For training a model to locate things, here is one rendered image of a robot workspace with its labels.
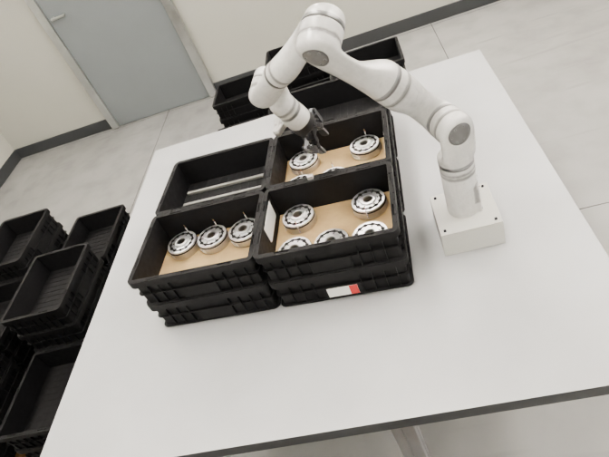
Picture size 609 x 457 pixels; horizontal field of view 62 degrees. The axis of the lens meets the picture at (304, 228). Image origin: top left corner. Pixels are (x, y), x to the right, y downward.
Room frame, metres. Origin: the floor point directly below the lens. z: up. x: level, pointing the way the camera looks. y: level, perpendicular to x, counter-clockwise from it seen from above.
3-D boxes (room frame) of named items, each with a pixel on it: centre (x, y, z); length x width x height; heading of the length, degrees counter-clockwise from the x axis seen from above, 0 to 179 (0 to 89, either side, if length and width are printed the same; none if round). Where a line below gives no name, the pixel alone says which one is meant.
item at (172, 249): (1.36, 0.38, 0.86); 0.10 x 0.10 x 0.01
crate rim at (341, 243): (1.12, -0.07, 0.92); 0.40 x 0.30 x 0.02; 70
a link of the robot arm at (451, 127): (1.03, -0.44, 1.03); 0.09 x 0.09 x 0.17; 2
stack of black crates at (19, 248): (2.41, 1.40, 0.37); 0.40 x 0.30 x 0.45; 164
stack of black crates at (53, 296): (1.91, 1.13, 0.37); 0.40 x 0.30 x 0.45; 164
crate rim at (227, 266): (1.26, 0.30, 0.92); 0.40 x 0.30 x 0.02; 70
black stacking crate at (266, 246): (1.12, -0.07, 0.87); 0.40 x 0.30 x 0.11; 70
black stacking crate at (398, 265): (1.12, -0.07, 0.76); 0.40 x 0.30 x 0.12; 70
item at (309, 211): (1.23, 0.00, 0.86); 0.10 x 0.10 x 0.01
